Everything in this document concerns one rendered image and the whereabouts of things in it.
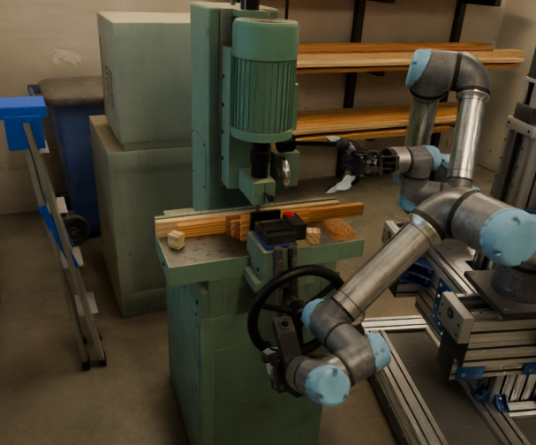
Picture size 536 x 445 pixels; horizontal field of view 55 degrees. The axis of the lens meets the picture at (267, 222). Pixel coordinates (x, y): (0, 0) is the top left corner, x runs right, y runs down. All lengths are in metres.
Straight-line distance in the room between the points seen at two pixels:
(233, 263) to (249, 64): 0.53
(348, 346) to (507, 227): 0.39
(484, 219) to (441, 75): 0.66
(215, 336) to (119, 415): 0.81
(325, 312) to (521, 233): 0.43
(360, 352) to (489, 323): 0.63
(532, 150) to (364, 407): 1.23
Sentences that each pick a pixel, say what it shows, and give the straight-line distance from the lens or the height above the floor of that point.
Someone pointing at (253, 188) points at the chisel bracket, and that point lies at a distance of 1.50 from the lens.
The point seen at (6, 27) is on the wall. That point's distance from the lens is 3.70.
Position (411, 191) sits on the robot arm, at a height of 1.07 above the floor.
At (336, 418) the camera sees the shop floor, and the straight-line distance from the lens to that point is 2.27.
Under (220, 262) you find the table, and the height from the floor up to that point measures 0.89.
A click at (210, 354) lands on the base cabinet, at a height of 0.58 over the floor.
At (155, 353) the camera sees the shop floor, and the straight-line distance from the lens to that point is 2.53.
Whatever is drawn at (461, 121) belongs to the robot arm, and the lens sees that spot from 1.66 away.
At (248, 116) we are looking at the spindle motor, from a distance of 1.42.
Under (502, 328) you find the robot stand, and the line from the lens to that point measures 1.67.
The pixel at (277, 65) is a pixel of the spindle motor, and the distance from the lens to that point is 1.39.
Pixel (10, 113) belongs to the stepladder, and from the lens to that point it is 2.01.
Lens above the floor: 1.63
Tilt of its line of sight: 26 degrees down
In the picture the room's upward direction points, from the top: 3 degrees clockwise
